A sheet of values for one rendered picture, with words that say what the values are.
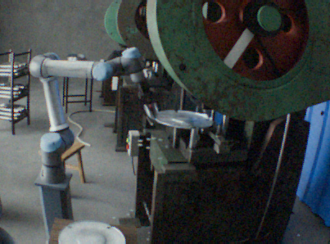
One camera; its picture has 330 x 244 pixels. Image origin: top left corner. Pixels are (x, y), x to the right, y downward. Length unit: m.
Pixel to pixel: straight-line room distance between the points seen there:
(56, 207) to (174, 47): 1.04
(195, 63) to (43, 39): 7.26
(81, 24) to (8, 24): 2.12
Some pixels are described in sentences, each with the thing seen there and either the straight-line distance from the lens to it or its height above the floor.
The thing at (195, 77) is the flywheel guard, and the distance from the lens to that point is 1.11.
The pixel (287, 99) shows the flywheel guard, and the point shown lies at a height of 1.02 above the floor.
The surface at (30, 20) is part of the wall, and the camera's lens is 8.29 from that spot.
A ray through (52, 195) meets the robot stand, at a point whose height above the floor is 0.39.
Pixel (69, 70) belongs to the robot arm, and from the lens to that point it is 1.44.
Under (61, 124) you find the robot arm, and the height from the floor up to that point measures 0.71.
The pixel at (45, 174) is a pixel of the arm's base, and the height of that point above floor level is 0.49.
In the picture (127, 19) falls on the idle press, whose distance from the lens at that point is 2.85.
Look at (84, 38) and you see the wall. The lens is 8.12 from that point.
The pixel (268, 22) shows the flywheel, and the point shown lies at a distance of 1.15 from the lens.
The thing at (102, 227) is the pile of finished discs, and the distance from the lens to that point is 1.43.
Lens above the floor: 1.23
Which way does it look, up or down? 17 degrees down
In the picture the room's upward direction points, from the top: 5 degrees clockwise
